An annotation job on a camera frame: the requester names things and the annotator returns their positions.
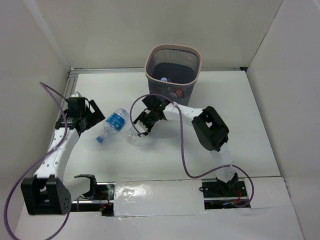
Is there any clear bottle blue label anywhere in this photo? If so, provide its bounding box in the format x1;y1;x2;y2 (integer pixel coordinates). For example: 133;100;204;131
125;127;145;146

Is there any red label water bottle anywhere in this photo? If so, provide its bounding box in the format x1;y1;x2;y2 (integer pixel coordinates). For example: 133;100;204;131
171;88;186;99

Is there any clear unlabelled plastic bottle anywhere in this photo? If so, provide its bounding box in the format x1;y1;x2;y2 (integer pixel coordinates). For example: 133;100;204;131
160;77;171;83

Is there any orange juice bottle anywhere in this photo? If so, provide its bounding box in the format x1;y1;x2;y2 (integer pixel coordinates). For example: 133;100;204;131
152;86;171;97

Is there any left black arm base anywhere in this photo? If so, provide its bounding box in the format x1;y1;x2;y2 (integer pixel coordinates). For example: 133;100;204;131
70;182;116;217

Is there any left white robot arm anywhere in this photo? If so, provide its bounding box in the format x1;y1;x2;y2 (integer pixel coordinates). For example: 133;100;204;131
20;92;105;215

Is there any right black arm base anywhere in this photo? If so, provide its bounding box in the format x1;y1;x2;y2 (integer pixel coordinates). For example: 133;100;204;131
199;179;251;210

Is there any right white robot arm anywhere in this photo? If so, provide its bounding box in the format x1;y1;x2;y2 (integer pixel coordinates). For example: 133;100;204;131
127;94;239;196

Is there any grey mesh waste bin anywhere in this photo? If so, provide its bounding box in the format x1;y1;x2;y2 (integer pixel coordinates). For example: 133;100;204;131
144;44;202;106

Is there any blue label bottle blue cap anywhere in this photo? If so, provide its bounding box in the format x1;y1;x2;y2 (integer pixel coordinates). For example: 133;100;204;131
96;108;129;144

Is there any shiny plastic tape sheet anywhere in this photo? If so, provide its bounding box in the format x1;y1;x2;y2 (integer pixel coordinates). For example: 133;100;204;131
113;179;205;217

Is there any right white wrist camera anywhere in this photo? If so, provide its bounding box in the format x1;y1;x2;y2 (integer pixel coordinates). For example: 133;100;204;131
134;120;148;134

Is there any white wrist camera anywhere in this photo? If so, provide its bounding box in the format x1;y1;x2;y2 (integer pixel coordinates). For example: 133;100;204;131
134;120;148;134
69;92;83;98

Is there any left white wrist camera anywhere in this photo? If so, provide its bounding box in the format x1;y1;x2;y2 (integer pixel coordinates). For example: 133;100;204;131
69;92;83;98

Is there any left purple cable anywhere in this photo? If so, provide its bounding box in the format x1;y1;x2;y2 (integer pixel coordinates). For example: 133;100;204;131
3;81;73;240

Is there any back aluminium table rail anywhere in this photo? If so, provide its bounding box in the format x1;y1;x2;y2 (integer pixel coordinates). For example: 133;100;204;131
69;66;248;75

